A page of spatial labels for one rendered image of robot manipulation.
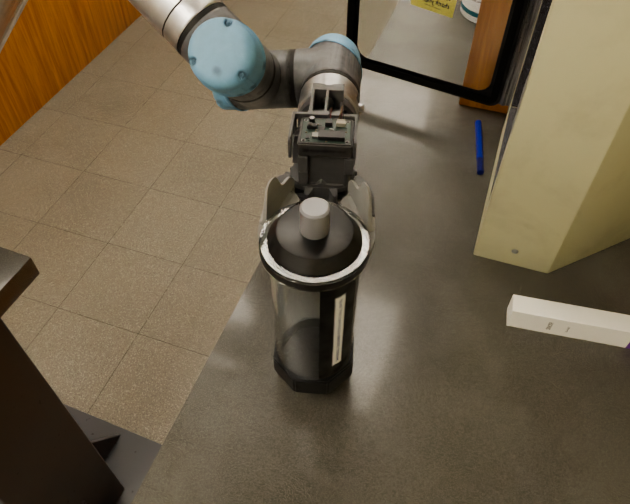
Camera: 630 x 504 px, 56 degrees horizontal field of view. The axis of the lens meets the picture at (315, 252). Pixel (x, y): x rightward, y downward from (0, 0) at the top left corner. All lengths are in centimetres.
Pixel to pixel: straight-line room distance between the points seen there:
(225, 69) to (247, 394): 39
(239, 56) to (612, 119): 42
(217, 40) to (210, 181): 179
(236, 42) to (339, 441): 47
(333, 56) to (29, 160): 210
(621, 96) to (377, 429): 47
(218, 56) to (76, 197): 189
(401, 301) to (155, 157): 186
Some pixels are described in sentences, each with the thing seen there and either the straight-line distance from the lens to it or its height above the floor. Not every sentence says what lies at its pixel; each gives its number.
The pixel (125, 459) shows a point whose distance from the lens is 180.
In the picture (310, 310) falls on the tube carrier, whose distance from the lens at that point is 58.
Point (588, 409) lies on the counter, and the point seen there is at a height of 94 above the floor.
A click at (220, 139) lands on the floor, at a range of 262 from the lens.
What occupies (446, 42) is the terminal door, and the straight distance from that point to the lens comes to 109.
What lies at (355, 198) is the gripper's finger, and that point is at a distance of 62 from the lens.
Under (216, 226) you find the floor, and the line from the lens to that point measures 224.
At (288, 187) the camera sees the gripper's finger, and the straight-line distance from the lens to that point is 63.
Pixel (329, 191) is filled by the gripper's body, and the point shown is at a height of 118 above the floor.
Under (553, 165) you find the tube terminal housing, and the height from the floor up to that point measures 114.
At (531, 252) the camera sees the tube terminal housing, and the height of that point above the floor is 98.
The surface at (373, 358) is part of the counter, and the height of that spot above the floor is 94.
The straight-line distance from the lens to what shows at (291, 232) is 55.
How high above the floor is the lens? 163
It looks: 50 degrees down
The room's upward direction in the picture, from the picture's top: straight up
